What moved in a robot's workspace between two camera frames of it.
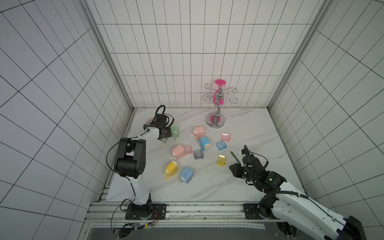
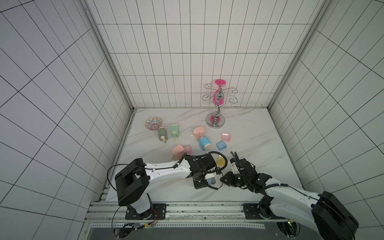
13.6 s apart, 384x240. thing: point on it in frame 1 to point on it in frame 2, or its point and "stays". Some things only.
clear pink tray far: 226,137 stays
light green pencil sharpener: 175,131 stays
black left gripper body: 167,133 to 198,182
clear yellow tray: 221,160 stays
